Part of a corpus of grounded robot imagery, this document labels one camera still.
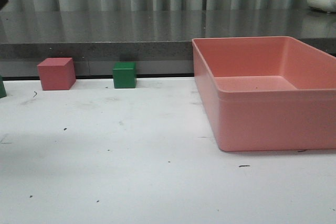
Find small green cube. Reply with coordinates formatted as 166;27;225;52
112;62;137;89

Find grey stone counter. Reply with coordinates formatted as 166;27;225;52
1;9;335;79

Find pink plastic bin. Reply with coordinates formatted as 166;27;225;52
192;36;335;152

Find pink cube block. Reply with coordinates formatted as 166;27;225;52
37;57;76;91

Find large green cube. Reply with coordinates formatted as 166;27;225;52
0;76;7;98

